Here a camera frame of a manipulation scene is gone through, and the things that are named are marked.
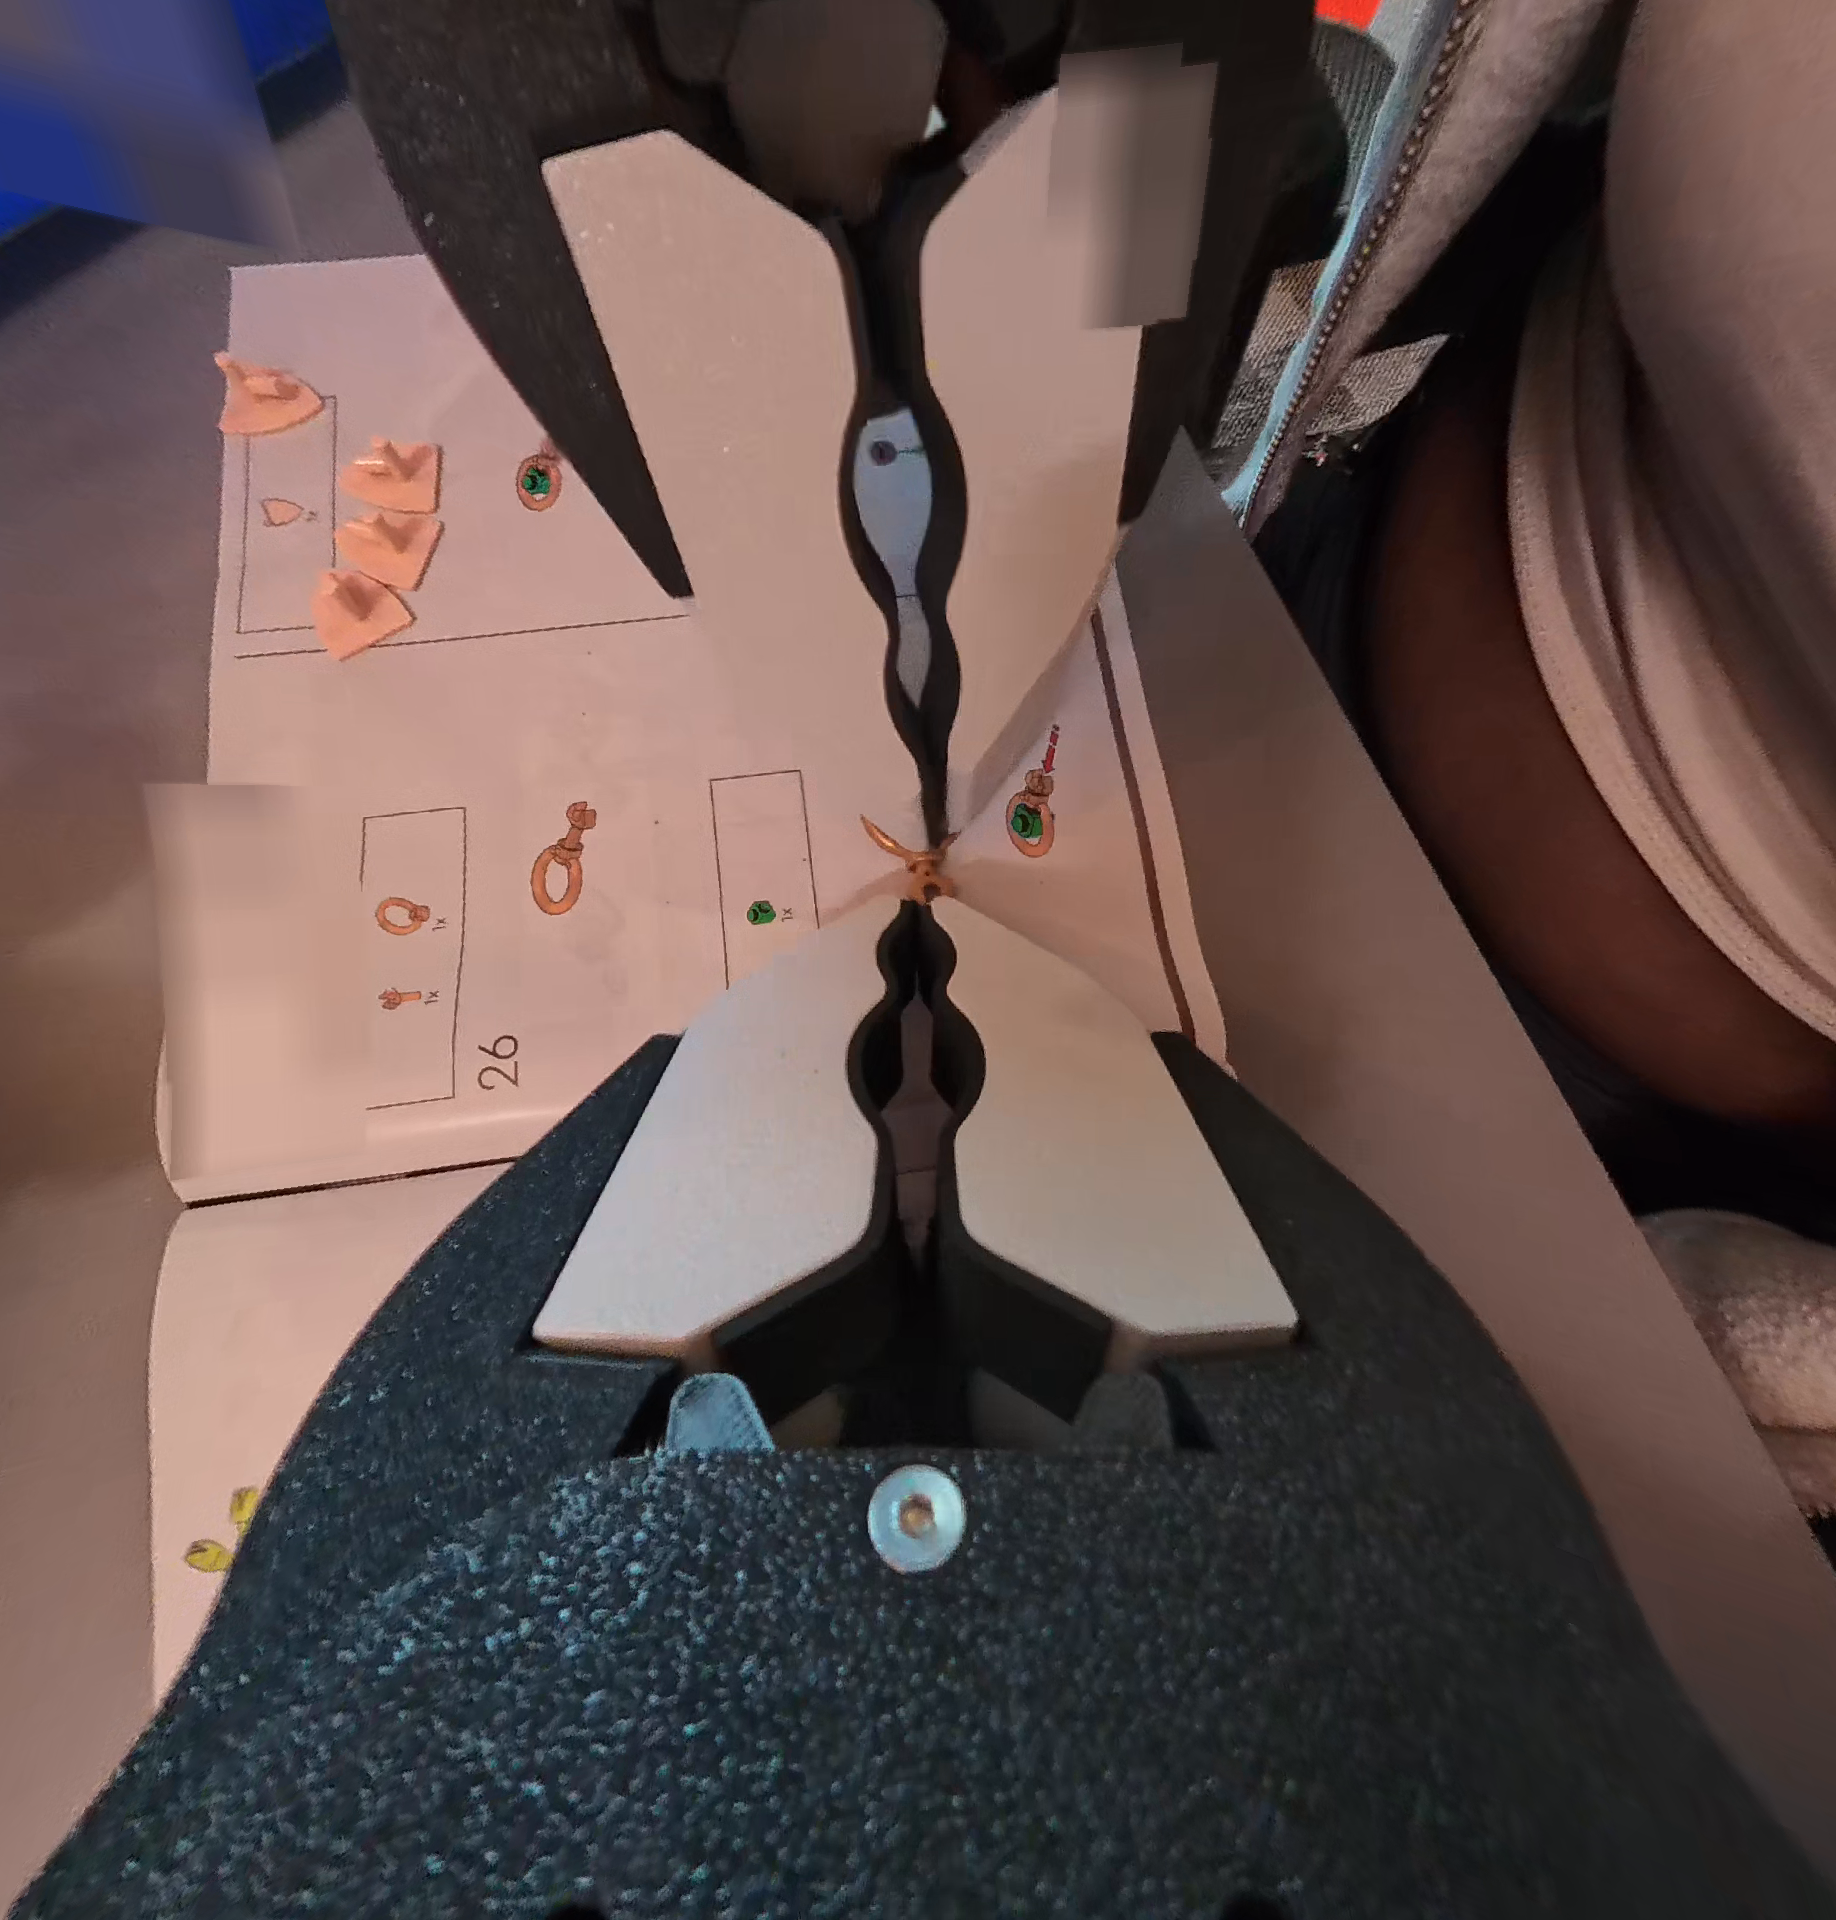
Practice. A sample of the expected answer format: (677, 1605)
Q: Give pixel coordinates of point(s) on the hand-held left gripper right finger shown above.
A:
(1129, 1172)

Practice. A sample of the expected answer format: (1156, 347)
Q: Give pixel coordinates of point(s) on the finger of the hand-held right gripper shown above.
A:
(706, 375)
(1040, 450)

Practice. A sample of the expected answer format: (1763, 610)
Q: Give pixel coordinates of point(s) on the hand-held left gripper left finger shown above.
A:
(706, 1172)

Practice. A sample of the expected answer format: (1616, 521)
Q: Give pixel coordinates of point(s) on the grey desk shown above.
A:
(78, 597)

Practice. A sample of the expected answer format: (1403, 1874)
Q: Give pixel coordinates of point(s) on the pink petal piece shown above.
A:
(358, 616)
(265, 402)
(393, 474)
(390, 553)

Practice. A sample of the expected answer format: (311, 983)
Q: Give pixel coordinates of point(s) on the open instruction booklet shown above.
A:
(635, 748)

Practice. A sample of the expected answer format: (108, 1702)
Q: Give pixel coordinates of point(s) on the blue plastic storage bin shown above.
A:
(0, 154)

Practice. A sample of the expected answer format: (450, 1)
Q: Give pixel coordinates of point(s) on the grey zip jacket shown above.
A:
(1458, 122)

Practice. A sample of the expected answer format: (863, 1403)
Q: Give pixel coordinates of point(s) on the red panel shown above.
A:
(1346, 9)

